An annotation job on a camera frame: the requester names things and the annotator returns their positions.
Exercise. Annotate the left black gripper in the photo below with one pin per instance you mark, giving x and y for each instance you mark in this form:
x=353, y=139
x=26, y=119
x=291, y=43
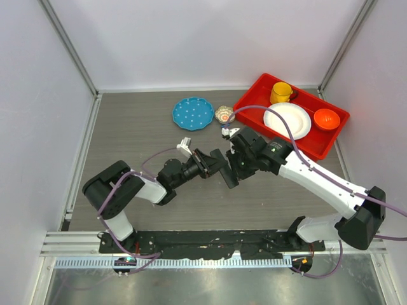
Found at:
x=205, y=164

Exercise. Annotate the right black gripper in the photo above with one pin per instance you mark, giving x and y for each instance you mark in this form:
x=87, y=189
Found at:
x=241, y=175

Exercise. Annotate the black remote control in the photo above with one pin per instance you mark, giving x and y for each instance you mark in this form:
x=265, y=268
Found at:
x=223, y=167

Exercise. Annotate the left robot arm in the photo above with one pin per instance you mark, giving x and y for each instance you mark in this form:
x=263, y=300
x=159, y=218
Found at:
x=113, y=189

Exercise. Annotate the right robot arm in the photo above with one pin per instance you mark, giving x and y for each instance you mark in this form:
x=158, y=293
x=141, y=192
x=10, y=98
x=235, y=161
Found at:
x=358, y=215

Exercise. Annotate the small floral dish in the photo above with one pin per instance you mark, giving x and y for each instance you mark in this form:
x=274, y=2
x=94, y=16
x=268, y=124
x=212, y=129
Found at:
x=224, y=114

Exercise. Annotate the blue dotted plate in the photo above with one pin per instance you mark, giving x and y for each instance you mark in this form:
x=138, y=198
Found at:
x=193, y=113

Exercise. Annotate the white paper plate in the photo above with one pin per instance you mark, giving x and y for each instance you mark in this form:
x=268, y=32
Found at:
x=297, y=119

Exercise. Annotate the yellow mug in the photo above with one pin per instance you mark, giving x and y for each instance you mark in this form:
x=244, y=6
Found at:
x=282, y=92

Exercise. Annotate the orange bowl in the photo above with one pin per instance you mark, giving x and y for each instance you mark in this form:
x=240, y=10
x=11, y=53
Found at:
x=326, y=119

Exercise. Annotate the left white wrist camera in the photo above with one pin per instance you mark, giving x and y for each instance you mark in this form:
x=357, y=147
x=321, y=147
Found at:
x=184, y=147

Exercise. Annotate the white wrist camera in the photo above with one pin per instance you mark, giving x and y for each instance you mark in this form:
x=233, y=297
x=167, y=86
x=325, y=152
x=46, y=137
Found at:
x=227, y=134
x=184, y=147

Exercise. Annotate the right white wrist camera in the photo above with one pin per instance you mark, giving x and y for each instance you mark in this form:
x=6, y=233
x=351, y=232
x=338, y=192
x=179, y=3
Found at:
x=227, y=134

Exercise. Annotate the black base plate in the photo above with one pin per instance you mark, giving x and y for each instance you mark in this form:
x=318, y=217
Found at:
x=209, y=245

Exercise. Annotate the perforated cable tray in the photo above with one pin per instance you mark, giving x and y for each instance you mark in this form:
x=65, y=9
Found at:
x=122, y=263

